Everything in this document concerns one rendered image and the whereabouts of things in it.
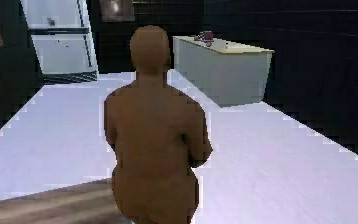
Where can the brown human figure statue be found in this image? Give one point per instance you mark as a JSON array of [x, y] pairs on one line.
[[153, 133]]

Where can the white counter with tan top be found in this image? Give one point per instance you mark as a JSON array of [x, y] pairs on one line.
[[220, 73]]

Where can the small white box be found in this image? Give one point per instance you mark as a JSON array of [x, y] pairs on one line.
[[220, 43]]

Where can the dark red pot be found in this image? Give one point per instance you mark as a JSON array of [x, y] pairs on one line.
[[205, 36]]

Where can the white fridge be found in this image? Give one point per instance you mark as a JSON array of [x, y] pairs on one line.
[[62, 50]]

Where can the grey framed wall picture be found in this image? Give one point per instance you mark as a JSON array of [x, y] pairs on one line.
[[116, 9]]

